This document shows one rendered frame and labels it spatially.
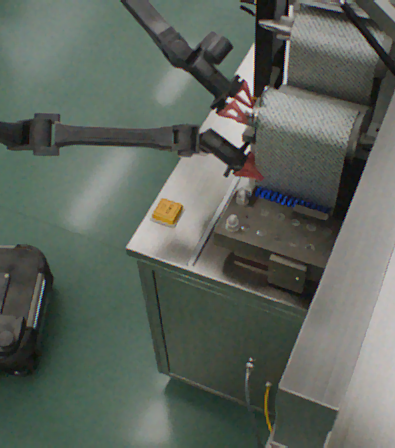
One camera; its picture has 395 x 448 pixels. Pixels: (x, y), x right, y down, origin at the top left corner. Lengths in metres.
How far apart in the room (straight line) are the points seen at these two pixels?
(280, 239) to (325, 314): 0.86
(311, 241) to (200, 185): 0.45
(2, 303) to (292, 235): 1.33
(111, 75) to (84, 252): 1.25
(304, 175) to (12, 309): 1.37
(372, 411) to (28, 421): 1.83
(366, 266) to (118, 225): 2.26
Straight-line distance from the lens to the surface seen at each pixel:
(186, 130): 1.78
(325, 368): 0.88
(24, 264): 2.79
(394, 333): 1.17
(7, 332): 2.54
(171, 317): 2.15
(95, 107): 3.72
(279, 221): 1.79
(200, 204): 2.00
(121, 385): 2.70
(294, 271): 1.73
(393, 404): 1.11
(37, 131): 1.78
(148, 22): 1.80
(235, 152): 1.80
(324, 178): 1.76
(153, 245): 1.91
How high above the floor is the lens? 2.43
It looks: 52 degrees down
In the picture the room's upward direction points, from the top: 4 degrees counter-clockwise
